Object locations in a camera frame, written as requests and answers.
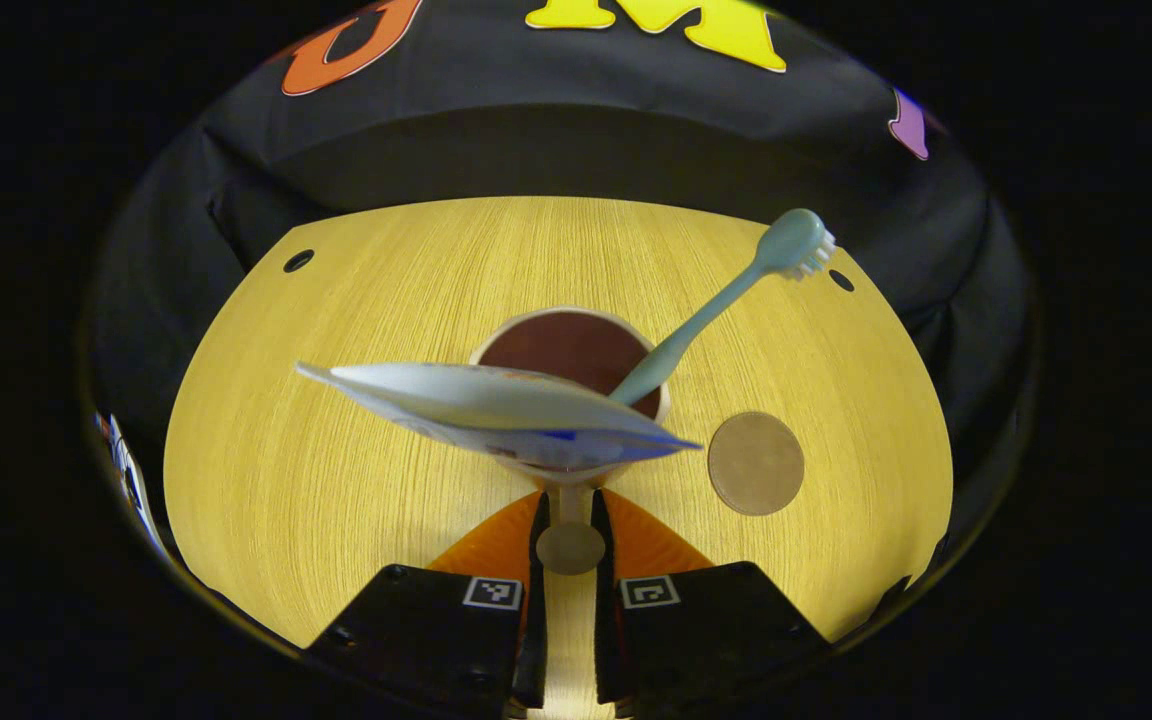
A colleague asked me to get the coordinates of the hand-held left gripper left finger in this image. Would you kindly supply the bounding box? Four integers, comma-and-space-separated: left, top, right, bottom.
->
306, 490, 551, 713

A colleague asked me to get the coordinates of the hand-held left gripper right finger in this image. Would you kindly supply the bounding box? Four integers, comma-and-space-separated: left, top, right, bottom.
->
591, 488, 832, 706

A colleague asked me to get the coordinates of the round brown coaster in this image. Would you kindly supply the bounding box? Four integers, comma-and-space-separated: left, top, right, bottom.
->
707, 412, 806, 517

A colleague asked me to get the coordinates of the white toothpaste tube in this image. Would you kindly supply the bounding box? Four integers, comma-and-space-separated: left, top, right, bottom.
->
296, 361, 703, 473

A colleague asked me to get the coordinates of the beige cup with brown inside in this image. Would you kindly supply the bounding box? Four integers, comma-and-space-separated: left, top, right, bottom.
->
468, 306, 672, 577

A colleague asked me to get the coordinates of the pale teal toothbrush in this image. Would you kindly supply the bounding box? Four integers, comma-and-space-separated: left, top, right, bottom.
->
608, 208, 837, 407

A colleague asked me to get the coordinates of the wooden desktop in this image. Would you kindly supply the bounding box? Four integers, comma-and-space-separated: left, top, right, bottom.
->
164, 196, 955, 720

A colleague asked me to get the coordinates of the black backdrop cloth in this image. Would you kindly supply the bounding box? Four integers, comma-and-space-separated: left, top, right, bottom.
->
86, 0, 1032, 481

